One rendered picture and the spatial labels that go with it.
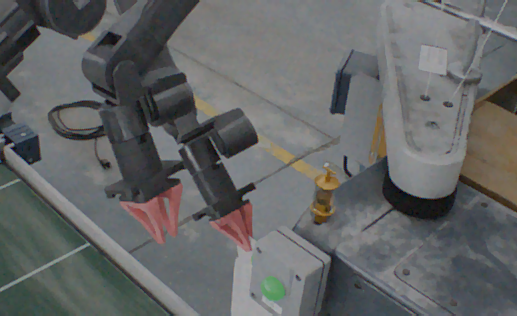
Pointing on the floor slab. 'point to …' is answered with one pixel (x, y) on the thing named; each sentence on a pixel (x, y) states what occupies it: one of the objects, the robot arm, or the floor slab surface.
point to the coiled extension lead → (79, 129)
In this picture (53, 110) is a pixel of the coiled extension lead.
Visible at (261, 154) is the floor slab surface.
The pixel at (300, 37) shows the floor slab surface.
